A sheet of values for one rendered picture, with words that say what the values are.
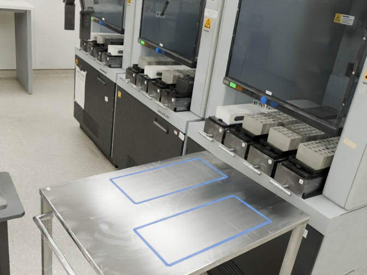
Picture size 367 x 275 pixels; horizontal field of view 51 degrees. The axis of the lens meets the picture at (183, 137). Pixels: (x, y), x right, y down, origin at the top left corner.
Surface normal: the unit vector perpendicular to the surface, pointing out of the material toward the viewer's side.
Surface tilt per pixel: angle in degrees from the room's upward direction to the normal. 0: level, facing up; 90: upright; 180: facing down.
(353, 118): 90
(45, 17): 90
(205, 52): 90
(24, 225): 0
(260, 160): 90
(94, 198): 0
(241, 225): 0
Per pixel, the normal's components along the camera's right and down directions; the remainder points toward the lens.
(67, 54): 0.54, 0.40
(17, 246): 0.14, -0.91
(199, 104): -0.84, 0.11
